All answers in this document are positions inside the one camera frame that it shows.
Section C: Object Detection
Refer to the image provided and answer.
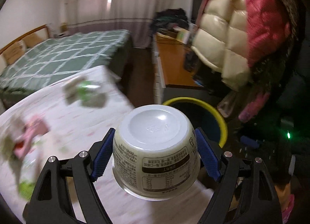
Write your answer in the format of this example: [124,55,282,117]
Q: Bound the wooden low cabinet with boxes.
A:
[152,33,208,104]

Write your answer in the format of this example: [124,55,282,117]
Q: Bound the green clear jar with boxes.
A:
[77,80,107,108]

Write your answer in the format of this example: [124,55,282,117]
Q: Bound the red puffer jacket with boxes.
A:
[202,0,291,68]

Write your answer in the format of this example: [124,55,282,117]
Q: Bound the brown pillow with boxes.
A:
[3,40,27,65]
[23,33,45,48]

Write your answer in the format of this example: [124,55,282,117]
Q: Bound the right brown pillow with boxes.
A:
[23,33,45,48]

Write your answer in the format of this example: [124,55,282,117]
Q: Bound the pink strawberry milk carton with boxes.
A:
[13,115,49,160]

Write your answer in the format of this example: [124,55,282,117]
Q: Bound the cream puffer jacket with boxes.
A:
[191,0,250,91]

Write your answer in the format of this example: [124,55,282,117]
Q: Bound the green plastic snack bag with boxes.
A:
[18,153,40,202]

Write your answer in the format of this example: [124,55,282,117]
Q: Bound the pink striped curtains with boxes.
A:
[64,0,174,48]

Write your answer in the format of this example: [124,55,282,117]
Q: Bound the floral white tablecloth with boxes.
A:
[1,66,213,223]

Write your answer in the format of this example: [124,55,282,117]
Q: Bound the yellow rimmed trash bin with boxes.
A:
[163,97,228,148]

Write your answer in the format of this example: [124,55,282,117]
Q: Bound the white yogurt cup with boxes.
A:
[112,104,200,201]

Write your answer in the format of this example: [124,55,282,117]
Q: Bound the green plaid bed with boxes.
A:
[1,29,132,103]

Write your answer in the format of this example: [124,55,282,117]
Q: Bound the white plastic bottle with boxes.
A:
[63,76,86,104]

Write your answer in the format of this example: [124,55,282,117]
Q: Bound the left brown pillow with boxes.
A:
[3,40,27,65]

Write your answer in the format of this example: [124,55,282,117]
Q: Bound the black television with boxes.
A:
[191,0,203,23]

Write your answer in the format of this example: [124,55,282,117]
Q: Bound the wooden headboard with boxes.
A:
[0,24,51,55]

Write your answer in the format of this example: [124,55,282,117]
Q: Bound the clothes pile by curtain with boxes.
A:
[149,8,189,34]

